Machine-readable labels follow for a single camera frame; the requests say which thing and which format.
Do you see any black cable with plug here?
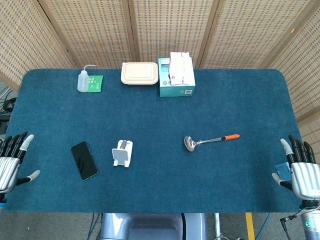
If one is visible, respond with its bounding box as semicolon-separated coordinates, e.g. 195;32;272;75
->
279;212;305;224

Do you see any small blue card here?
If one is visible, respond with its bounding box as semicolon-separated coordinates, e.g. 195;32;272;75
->
274;161;292;181

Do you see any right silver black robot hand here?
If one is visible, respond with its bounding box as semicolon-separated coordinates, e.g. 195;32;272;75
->
271;135;320;201

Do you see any black device box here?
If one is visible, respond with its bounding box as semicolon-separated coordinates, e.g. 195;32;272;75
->
0;114;12;133

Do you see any black smartphone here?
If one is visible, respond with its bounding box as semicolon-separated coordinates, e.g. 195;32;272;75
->
70;140;99;181

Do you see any blue cable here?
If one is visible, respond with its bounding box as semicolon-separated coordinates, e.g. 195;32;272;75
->
257;212;272;240

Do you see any beige lidded lunch box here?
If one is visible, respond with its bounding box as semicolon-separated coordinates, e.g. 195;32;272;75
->
120;62;159;87

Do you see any metal table leg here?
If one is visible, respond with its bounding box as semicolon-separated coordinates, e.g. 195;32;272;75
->
214;212;224;240

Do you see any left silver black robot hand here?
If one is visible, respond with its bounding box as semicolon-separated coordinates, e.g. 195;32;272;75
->
0;131;41;195

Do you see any grey blue robot torso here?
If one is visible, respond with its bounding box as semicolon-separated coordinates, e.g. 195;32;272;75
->
99;212;208;240

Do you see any steel ladle with orange handle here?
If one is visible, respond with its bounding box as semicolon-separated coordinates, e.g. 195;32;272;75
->
184;133;241;152

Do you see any black cable bundle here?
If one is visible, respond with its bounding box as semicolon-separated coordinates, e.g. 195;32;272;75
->
0;89;17;113

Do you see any white phone stand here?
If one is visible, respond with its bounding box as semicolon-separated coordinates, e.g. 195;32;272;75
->
111;139;134;169

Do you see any white pink plastic packet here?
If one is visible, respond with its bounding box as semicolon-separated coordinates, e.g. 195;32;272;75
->
168;51;196;87

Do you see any teal cardboard box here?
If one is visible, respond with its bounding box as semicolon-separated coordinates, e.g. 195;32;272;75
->
158;57;196;98

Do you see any blue table mat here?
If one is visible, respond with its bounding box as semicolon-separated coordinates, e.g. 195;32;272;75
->
4;68;305;214

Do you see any woven bamboo folding screen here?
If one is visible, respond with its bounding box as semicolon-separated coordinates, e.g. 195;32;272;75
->
0;0;320;161

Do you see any translucent squeeze wash bottle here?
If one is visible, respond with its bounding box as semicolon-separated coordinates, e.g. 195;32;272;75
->
76;64;97;93

